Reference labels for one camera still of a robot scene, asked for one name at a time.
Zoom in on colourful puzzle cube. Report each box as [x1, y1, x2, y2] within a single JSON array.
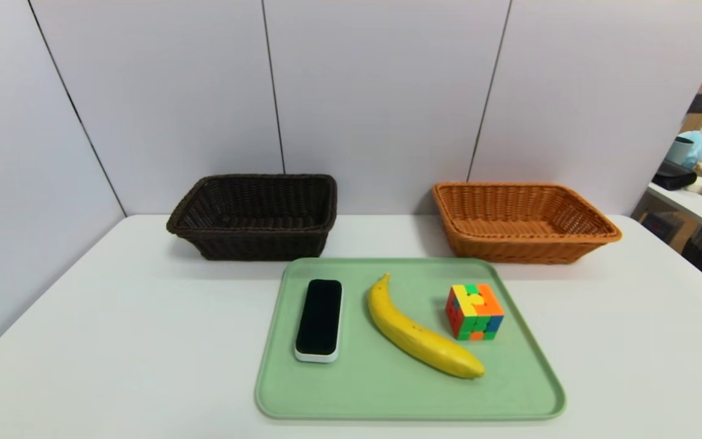
[[445, 283, 505, 341]]

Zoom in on dark box under side table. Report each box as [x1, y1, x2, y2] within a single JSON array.
[[640, 210, 687, 244]]

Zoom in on orange wicker basket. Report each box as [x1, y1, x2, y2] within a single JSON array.
[[431, 182, 623, 265]]

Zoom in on teal cup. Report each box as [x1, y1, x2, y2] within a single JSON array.
[[666, 135, 695, 166]]

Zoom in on light green plastic tray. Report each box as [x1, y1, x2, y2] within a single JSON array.
[[255, 257, 567, 421]]

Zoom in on dark brown wicker basket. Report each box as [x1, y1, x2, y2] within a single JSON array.
[[166, 174, 338, 262]]

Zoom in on yellow banana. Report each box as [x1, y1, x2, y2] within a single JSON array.
[[367, 273, 486, 380]]

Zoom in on black and white board eraser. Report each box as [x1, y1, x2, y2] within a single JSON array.
[[294, 279, 344, 364]]

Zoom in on black pouch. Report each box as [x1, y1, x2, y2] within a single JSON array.
[[651, 160, 698, 191]]

